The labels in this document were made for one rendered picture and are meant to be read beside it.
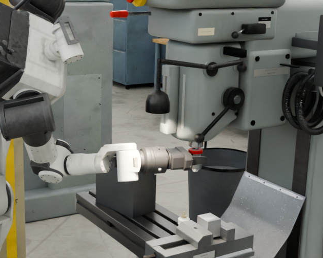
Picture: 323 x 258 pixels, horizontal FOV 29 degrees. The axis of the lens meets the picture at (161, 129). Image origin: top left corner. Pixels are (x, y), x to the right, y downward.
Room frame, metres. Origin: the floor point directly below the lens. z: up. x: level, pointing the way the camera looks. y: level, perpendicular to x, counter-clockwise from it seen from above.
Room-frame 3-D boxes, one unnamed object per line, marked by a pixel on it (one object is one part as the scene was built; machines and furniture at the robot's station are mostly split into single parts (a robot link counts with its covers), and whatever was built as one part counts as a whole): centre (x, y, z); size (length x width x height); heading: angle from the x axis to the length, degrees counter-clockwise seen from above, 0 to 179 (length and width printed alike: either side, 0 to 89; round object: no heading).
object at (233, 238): (1.86, -0.14, 0.98); 0.35 x 0.15 x 0.11; 122
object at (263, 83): (2.06, -0.28, 1.47); 0.24 x 0.19 x 0.26; 34
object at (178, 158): (1.92, -0.03, 1.24); 0.13 x 0.12 x 0.10; 19
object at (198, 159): (1.92, -0.12, 1.24); 0.06 x 0.02 x 0.03; 108
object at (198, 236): (1.85, -0.12, 1.02); 0.12 x 0.06 x 0.04; 32
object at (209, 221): (1.88, -0.16, 1.03); 0.06 x 0.05 x 0.06; 32
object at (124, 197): (2.28, 0.13, 1.03); 0.22 x 0.12 x 0.20; 45
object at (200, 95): (1.95, -0.12, 1.47); 0.21 x 0.19 x 0.32; 34
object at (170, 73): (1.89, -0.02, 1.45); 0.04 x 0.04 x 0.21; 34
